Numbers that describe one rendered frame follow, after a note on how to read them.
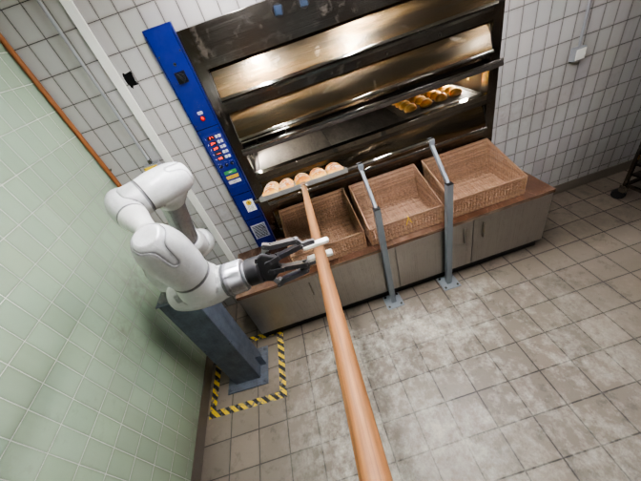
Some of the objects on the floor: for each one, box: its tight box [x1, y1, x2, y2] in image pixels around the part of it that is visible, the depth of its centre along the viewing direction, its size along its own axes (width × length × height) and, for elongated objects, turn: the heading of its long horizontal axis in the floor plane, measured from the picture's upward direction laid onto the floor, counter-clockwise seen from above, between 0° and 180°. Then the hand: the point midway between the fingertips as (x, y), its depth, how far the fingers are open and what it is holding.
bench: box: [236, 164, 556, 336], centre depth 249 cm, size 56×242×58 cm, turn 119°
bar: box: [254, 137, 461, 310], centre depth 214 cm, size 31×127×118 cm, turn 119°
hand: (318, 249), depth 79 cm, fingers closed on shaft, 3 cm apart
